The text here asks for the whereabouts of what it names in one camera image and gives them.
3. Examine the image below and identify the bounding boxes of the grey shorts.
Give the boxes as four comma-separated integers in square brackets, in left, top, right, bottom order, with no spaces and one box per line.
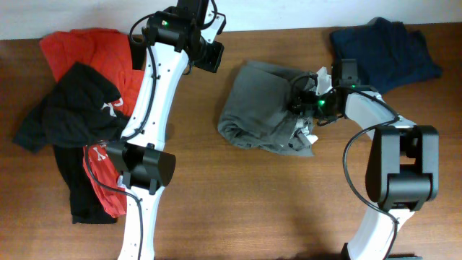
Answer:
[217,61,316,157]

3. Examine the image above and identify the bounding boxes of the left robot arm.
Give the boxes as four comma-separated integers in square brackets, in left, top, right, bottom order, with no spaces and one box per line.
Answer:
[106,0,226,259]

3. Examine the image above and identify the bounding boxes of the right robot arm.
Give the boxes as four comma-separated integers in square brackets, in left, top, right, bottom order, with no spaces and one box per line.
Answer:
[289,59,439,260]

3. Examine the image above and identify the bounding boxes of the folded navy blue garment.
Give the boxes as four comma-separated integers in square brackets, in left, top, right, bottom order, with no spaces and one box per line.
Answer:
[329,17,443,94]

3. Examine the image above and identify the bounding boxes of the red t-shirt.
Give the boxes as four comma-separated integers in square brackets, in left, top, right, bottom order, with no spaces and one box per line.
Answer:
[39,29,145,218]

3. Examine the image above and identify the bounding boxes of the black t-shirt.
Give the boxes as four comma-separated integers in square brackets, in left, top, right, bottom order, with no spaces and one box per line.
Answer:
[13,62,129,224]

